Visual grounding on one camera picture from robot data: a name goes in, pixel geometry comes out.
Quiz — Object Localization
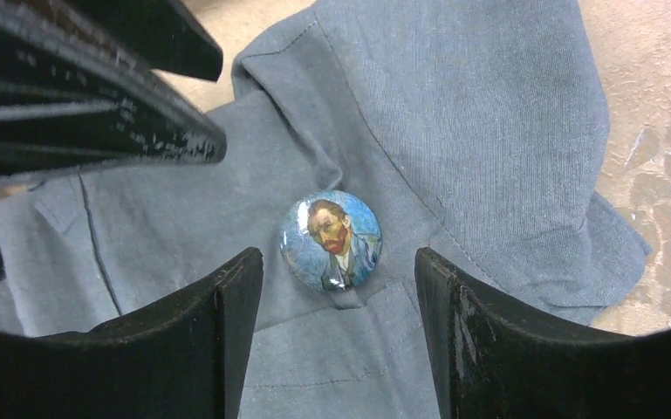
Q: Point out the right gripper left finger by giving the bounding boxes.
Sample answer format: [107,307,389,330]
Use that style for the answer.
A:
[0,248,264,418]

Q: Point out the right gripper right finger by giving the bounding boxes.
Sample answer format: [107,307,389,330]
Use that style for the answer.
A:
[414,248,671,418]

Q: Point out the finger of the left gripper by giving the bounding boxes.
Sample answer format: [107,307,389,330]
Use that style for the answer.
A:
[69,0,223,82]
[0,0,227,176]

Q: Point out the grey button-up shirt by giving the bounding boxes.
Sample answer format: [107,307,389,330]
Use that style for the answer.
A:
[0,1,651,418]

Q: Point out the blue portrait round brooch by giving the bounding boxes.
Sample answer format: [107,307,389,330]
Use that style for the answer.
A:
[279,190,382,292]

